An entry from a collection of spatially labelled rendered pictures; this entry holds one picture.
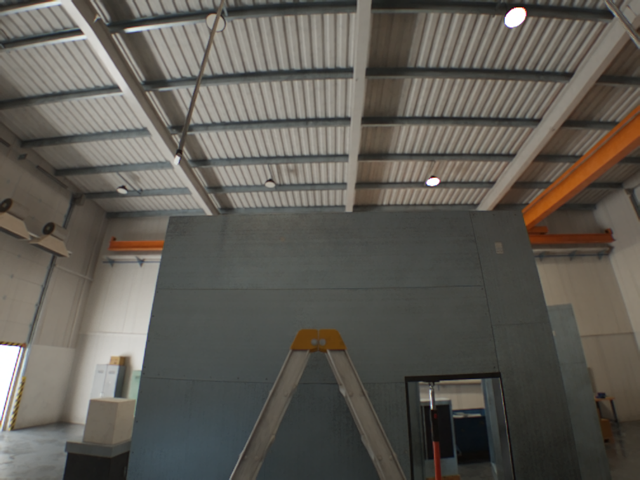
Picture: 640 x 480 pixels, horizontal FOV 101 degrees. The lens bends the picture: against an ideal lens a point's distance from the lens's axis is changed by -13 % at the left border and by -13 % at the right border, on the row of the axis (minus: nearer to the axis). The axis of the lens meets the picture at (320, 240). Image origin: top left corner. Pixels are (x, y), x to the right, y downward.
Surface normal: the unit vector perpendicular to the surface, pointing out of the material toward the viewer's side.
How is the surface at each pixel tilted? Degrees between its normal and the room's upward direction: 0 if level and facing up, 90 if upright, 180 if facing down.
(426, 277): 90
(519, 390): 90
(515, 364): 90
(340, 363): 88
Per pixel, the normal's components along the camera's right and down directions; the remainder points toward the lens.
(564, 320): -0.38, -0.36
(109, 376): -0.04, -0.39
